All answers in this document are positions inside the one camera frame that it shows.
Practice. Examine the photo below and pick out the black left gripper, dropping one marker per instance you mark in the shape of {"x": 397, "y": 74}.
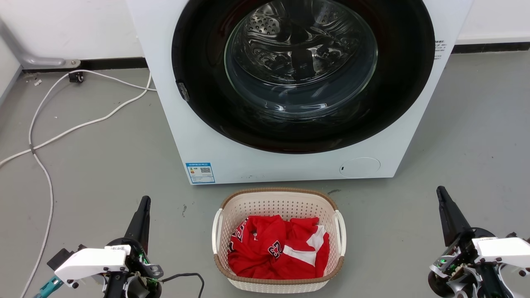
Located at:
{"x": 143, "y": 285}

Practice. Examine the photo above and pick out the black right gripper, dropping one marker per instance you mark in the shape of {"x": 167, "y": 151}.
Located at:
{"x": 459, "y": 265}

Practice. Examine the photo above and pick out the cream plastic laundry basket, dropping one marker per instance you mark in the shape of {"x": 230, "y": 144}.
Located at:
{"x": 269, "y": 203}

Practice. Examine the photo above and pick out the white right wrist cover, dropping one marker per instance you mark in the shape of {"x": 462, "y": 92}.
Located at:
{"x": 505, "y": 248}

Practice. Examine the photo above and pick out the white wrist cover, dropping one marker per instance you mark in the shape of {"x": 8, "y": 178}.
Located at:
{"x": 505, "y": 248}
{"x": 93, "y": 261}

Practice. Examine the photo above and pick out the white left wrist cover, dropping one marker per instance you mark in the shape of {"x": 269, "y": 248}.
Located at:
{"x": 93, "y": 261}

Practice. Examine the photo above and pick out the blue energy label sticker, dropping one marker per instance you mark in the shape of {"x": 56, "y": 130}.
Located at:
{"x": 200, "y": 173}

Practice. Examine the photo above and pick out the round white filter cover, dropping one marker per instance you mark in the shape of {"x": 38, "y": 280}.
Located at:
{"x": 360, "y": 167}

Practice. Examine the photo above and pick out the white front-load washing machine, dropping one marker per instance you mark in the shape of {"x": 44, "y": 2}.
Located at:
{"x": 198, "y": 136}

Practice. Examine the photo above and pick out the red basketball jersey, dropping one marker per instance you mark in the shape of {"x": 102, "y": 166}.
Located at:
{"x": 265, "y": 265}

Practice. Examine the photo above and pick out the grey door latch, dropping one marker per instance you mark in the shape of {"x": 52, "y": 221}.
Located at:
{"x": 183, "y": 91}

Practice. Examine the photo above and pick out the small black caster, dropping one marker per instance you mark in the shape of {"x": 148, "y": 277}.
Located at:
{"x": 76, "y": 77}

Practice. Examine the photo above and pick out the small printed warning label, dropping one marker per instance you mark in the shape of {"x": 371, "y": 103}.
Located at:
{"x": 439, "y": 49}

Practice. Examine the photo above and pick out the black round washer door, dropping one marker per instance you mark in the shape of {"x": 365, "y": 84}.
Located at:
{"x": 198, "y": 62}

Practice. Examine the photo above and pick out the grey drain pipe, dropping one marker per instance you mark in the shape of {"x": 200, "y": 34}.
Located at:
{"x": 37, "y": 61}

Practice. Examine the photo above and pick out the steel washer drum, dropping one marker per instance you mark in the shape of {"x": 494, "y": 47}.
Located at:
{"x": 298, "y": 54}

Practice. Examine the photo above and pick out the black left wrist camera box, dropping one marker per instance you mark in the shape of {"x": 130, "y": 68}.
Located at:
{"x": 58, "y": 258}

